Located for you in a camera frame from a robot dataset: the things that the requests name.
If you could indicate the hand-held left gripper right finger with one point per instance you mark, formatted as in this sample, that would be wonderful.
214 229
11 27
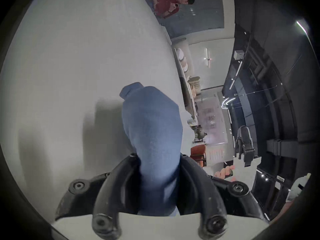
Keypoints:
200 184

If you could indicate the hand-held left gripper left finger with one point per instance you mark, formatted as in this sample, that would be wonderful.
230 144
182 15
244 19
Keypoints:
110 184

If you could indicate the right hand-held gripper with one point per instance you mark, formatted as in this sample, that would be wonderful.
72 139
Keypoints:
246 171

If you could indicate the blue garment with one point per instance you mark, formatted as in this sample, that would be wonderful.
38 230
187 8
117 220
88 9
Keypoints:
155 124

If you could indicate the person's right hand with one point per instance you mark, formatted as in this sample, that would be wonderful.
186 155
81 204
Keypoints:
223 173

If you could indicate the brown wooden chair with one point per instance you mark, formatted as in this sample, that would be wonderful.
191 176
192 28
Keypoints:
198 152

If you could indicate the shelf with plates and baskets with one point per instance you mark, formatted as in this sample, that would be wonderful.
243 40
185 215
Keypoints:
186 71

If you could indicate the bed with white sheet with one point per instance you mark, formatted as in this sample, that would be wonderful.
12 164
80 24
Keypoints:
82 66

